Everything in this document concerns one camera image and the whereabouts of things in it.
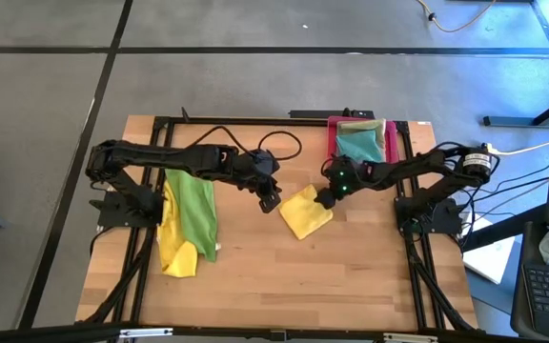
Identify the yellow microfiber towel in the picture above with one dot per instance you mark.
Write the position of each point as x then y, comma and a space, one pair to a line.
303, 214
176, 262

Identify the pink plastic bin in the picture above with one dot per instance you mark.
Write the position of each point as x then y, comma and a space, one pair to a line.
331, 138

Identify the white power plug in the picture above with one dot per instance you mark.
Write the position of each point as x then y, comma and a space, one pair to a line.
488, 148

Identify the teal microfiber towel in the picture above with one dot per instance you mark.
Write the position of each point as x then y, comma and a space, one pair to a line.
358, 147

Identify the black aluminium table frame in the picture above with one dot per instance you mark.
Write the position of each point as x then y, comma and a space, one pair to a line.
265, 121

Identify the white flat board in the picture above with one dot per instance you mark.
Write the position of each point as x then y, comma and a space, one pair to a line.
491, 257

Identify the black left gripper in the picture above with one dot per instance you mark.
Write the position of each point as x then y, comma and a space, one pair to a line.
255, 169

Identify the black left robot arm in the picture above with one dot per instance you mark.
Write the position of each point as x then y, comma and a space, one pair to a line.
160, 155

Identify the black desk leg frame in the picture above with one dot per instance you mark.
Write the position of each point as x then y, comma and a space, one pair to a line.
517, 121

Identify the small black frame mount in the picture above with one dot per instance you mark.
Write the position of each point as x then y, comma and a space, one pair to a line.
185, 115

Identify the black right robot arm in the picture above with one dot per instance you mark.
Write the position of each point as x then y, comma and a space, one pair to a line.
412, 164

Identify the silver frame bracket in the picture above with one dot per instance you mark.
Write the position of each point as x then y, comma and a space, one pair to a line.
146, 332
410, 338

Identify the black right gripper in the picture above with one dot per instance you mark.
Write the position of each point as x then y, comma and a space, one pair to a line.
346, 178

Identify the pale green microfiber towel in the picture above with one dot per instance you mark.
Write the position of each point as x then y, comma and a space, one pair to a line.
360, 126

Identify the black power strip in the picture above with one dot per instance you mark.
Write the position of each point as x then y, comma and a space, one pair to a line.
312, 114

